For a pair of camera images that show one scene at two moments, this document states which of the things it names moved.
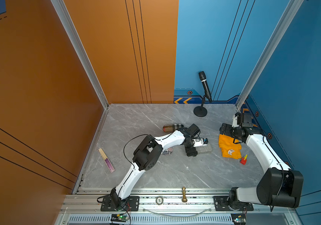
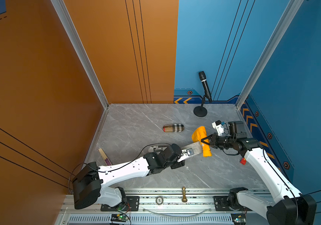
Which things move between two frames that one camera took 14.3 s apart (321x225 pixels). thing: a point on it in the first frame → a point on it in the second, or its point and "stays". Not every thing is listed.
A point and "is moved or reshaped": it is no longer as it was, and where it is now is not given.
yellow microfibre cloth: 228,148 is moved or reshaped
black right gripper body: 232,132 → 220,142
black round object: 200,111 stays
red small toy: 243,160 stays
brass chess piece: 184,198 stays
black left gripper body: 190,149 → 175,164
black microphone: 202,77 stays
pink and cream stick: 106,160 stays
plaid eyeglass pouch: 170,128 stays
